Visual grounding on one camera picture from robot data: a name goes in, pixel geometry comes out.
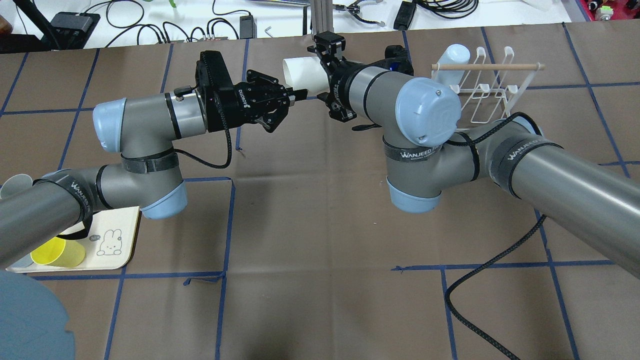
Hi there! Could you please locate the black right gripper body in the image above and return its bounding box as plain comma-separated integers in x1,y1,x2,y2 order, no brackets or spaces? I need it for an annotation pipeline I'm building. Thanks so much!
320,59,363,123

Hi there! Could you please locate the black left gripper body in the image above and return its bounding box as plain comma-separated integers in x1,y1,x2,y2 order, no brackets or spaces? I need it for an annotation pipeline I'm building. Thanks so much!
195,50,293,133

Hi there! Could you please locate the white ikea cup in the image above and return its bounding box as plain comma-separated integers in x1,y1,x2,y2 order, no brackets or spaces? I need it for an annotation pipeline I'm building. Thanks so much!
282,56,329,96

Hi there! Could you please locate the light blue ikea cup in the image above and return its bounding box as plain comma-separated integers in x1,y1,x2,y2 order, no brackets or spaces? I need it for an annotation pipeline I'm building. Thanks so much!
430,43,471,86

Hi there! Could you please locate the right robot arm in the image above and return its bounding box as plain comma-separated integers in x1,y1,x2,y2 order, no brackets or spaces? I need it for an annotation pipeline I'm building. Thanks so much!
308,31,640,277

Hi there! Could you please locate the yellow ikea cup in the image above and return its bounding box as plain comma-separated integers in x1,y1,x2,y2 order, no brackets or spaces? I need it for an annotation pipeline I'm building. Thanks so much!
30,237,86,268

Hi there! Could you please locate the grey ikea cup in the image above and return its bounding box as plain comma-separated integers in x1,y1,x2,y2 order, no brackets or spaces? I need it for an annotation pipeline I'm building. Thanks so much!
0,173,34,199

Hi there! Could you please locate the black power adapter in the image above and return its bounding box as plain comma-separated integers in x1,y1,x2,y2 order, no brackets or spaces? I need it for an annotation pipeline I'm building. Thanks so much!
392,0,417,31

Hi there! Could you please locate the cream bunny tray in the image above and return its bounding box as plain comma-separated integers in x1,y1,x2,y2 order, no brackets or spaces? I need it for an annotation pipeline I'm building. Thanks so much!
7,206,140,273

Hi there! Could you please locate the aluminium frame post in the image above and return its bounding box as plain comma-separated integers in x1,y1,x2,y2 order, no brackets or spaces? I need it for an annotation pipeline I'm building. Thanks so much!
310,0,335,36

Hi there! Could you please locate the coiled black cable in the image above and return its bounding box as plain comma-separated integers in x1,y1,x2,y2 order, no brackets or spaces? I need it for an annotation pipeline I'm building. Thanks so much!
417,0,480,19

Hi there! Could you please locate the white wire cup rack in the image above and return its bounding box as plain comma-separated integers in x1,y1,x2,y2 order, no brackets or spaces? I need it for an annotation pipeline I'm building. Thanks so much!
431,46,546,129

